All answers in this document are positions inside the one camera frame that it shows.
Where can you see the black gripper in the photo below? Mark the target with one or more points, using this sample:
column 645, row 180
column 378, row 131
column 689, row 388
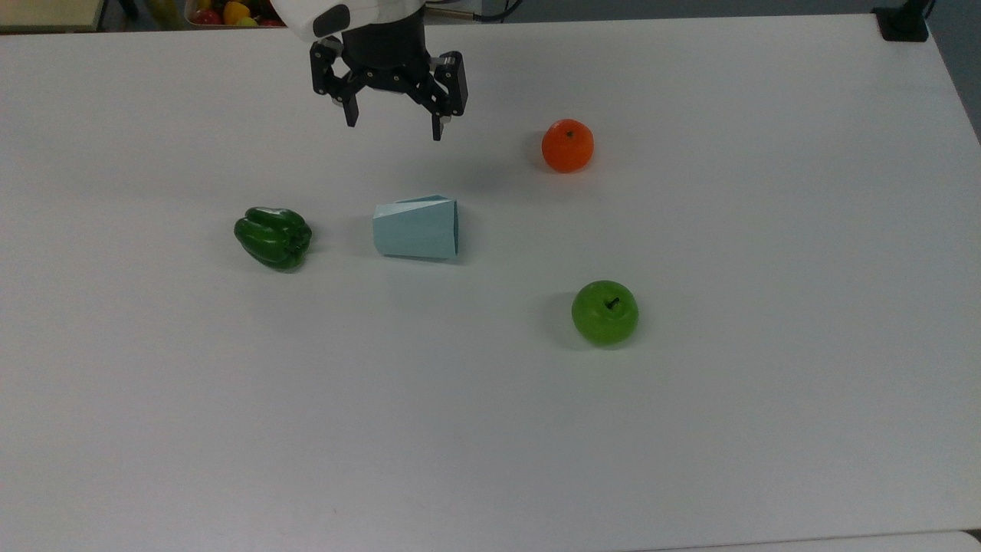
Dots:
column 383, row 54

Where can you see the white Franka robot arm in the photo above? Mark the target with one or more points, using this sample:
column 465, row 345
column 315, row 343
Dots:
column 314, row 15

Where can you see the light blue faceted mug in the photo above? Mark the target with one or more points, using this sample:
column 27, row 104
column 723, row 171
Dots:
column 415, row 227

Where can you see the bin of toy fruit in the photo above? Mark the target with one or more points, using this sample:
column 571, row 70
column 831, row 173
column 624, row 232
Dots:
column 230, row 13

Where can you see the orange fruit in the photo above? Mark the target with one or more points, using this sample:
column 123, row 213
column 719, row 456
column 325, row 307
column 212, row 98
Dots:
column 568, row 146

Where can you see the green bell pepper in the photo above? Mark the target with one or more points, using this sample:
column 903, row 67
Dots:
column 273, row 237

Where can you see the green apple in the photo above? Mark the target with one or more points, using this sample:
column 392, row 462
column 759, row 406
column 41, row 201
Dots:
column 605, row 312

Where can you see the beige side table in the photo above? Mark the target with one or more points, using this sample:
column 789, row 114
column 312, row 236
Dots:
column 50, row 14

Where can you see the black table clamp mount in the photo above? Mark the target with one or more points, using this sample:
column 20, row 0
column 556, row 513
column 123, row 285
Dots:
column 903, row 19

